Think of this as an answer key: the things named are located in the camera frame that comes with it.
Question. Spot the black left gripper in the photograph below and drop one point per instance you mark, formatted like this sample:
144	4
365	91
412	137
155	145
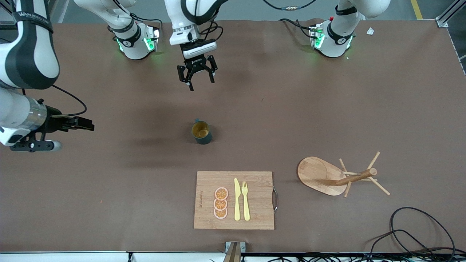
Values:
197	64

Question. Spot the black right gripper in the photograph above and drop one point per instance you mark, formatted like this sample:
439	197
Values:
55	123

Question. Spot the dark green cup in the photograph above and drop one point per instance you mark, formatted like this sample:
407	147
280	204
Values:
202	133

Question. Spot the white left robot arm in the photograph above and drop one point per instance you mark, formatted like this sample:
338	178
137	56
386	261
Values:
338	40

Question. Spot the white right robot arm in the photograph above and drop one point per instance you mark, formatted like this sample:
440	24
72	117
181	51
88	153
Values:
32	54

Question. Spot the wooden cup rack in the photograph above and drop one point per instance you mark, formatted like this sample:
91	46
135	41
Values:
316	174

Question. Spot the brown table cover mat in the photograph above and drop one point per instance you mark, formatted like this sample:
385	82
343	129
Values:
145	163

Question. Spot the orange slice toy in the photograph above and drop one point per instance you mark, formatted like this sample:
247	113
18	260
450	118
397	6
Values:
221	193
220	204
220	214

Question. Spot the bamboo cutting board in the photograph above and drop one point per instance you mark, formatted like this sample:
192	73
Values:
255	196

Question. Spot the yellow plastic knife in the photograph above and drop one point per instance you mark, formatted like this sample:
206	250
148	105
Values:
237	203

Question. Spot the yellow plastic fork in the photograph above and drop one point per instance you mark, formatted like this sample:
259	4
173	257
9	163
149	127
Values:
246	207

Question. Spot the white paper scrap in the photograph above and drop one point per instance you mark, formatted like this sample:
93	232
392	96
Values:
370	31

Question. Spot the metal bracket with post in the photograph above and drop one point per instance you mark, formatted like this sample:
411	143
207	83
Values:
235	251

